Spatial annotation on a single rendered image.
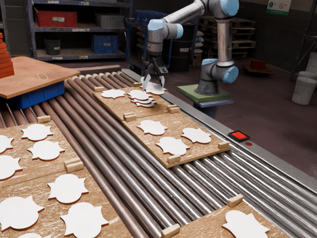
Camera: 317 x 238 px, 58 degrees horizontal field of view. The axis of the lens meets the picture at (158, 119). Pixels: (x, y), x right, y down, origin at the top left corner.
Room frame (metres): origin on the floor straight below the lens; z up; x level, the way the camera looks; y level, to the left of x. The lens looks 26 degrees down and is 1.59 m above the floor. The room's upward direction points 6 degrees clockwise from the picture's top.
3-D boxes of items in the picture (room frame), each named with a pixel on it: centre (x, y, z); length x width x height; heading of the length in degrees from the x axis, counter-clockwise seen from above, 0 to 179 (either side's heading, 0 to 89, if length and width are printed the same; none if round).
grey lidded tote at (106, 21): (5.83, 1.15, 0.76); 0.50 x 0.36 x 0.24; 126
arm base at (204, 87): (1.93, -0.32, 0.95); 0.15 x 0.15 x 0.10
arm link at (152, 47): (1.49, 0.06, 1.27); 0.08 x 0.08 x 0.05
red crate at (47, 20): (5.37, 2.01, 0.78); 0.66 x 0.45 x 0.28; 120
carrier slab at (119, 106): (1.55, 0.15, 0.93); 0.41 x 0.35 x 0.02; 35
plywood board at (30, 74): (1.54, 0.83, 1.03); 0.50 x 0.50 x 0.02; 65
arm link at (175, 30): (1.57, -0.01, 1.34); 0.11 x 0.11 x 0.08; 38
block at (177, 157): (0.97, -0.08, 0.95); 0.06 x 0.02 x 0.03; 124
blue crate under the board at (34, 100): (1.51, 0.77, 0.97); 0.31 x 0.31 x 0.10; 65
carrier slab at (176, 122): (1.20, -0.08, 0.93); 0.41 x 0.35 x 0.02; 34
